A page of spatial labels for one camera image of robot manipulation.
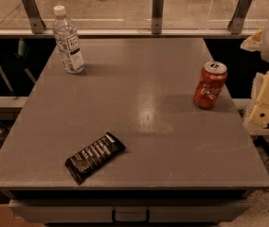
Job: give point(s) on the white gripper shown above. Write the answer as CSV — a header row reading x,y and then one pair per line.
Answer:
x,y
257,114

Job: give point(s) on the black snack bar wrapper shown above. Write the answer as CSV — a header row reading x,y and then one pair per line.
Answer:
x,y
93,157

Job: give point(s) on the grey metal rail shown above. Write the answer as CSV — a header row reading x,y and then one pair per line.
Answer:
x,y
131,33

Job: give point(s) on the grey drawer with handle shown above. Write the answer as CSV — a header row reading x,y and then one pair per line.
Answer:
x,y
188,211

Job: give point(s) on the metal bracket post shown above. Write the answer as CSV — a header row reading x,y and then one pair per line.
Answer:
x,y
36,23
157,16
236,24

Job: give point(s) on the left metal bracket post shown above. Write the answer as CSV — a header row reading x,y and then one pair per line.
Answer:
x,y
36,23

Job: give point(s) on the cardboard box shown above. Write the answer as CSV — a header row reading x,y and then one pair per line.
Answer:
x,y
9,219

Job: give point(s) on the clear plastic water bottle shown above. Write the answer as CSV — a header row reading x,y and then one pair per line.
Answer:
x,y
68,42

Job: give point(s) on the red coke can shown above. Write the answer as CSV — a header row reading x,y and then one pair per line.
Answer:
x,y
211,83

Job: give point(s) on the right metal bracket post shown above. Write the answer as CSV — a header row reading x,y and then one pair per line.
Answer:
x,y
236,24

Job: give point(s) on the middle metal bracket post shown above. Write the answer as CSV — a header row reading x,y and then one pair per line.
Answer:
x,y
157,16

